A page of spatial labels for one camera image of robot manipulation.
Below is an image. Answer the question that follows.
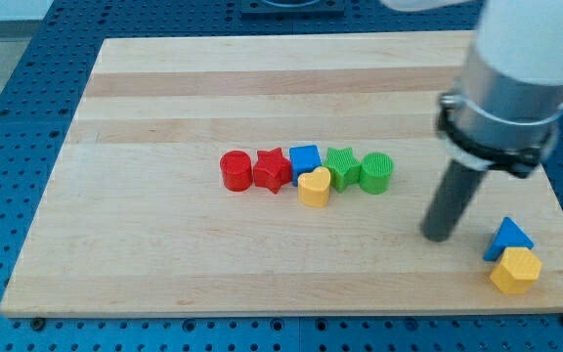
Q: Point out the blue triangle block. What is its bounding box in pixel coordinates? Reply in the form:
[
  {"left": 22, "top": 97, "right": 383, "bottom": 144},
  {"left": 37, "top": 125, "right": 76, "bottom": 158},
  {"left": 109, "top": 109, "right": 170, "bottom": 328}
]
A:
[{"left": 483, "top": 217, "right": 535, "bottom": 261}]

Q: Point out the blue cube block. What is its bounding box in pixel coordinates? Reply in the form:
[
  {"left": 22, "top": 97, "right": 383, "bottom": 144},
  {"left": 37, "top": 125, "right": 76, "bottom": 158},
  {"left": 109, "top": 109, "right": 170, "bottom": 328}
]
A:
[{"left": 289, "top": 145, "right": 322, "bottom": 187}]

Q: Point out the yellow hexagon block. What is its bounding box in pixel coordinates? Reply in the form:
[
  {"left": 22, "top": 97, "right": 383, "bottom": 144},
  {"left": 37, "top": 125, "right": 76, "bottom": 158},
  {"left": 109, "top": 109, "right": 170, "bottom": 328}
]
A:
[{"left": 489, "top": 246, "right": 542, "bottom": 295}]

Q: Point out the red cylinder block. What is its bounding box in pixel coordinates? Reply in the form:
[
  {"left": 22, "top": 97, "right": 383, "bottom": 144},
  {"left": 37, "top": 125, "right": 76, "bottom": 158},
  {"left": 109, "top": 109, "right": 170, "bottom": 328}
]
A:
[{"left": 219, "top": 151, "right": 253, "bottom": 192}]

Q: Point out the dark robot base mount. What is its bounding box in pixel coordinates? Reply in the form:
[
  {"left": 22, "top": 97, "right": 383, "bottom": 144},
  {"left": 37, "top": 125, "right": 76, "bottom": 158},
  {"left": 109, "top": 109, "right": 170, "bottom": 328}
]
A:
[{"left": 237, "top": 0, "right": 346, "bottom": 17}]

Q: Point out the light wooden board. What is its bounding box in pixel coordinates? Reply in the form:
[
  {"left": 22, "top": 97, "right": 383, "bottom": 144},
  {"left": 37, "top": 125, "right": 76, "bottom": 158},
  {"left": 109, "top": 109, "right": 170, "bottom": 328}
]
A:
[{"left": 0, "top": 31, "right": 563, "bottom": 318}]

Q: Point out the red star block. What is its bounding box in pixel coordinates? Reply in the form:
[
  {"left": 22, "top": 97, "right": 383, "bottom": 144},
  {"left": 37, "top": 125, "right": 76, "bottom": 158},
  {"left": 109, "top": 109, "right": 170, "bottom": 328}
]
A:
[{"left": 253, "top": 148, "right": 292, "bottom": 194}]

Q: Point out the yellow heart block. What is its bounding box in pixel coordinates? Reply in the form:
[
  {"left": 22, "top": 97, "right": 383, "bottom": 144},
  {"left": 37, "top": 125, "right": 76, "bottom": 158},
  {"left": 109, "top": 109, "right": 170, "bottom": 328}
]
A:
[{"left": 298, "top": 166, "right": 331, "bottom": 207}]

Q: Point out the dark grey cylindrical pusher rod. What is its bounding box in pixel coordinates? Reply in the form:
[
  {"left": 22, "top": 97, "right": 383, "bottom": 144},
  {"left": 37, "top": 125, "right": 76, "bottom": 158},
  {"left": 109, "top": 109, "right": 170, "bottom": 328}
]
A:
[{"left": 420, "top": 160, "right": 487, "bottom": 242}]

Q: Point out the green star block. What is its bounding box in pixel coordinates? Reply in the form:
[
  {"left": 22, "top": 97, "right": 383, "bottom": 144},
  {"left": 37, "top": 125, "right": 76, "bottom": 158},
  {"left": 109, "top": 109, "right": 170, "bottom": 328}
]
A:
[{"left": 324, "top": 147, "right": 361, "bottom": 193}]

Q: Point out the green cylinder block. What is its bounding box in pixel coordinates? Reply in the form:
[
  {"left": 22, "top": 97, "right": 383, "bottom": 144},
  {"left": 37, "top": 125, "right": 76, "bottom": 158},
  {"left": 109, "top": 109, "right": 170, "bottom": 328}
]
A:
[{"left": 359, "top": 152, "right": 394, "bottom": 195}]

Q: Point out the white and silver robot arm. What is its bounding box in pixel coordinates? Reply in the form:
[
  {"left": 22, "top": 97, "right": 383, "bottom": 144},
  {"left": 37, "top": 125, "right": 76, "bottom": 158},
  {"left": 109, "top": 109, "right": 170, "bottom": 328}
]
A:
[{"left": 420, "top": 0, "right": 563, "bottom": 242}]

